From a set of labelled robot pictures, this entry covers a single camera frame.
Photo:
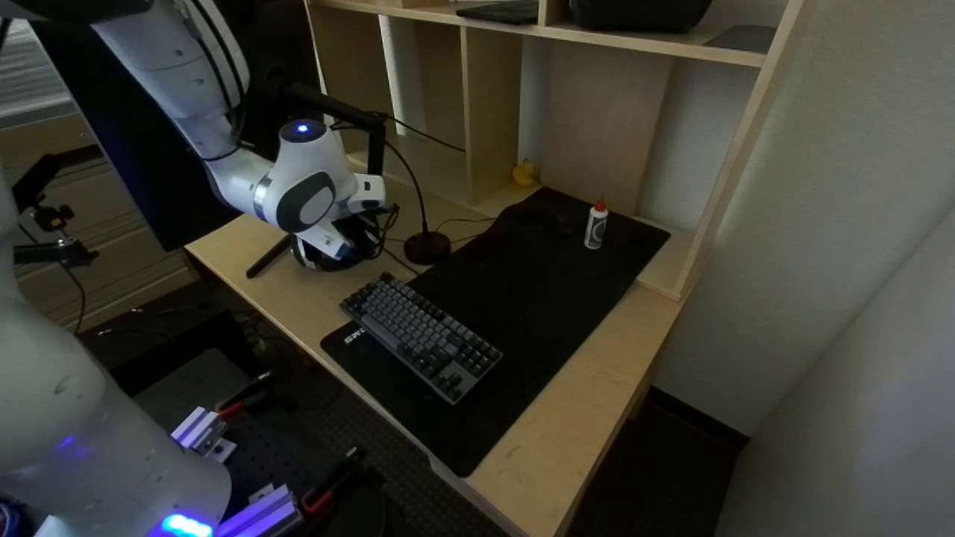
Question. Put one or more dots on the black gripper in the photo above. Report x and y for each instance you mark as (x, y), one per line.
(366, 227)

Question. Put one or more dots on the black silver headphones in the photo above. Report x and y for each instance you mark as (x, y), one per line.
(324, 245)

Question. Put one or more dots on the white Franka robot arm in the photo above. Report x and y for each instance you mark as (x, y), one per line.
(299, 182)

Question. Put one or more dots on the black gooseneck stand round base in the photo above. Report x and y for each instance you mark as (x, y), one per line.
(428, 245)

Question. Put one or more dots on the grey mechanical keyboard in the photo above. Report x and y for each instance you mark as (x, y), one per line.
(421, 334)

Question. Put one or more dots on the yellow rubber duck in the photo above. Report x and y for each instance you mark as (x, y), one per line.
(525, 173)

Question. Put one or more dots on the black desk mat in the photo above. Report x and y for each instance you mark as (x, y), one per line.
(557, 286)

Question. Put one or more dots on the black computer monitor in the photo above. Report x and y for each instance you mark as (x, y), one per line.
(151, 168)

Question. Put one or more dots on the white glue bottle red cap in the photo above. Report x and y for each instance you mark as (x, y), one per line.
(596, 227)

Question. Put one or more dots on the black flat tablet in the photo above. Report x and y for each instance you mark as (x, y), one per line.
(497, 10)

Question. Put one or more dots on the wooden shelf hutch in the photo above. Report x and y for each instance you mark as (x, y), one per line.
(599, 121)

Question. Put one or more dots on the purple lit white box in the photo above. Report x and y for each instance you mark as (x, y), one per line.
(197, 432)
(261, 510)

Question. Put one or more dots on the black bag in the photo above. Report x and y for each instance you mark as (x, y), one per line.
(636, 12)

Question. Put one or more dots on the black camera tripod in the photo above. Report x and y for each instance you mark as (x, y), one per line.
(45, 224)

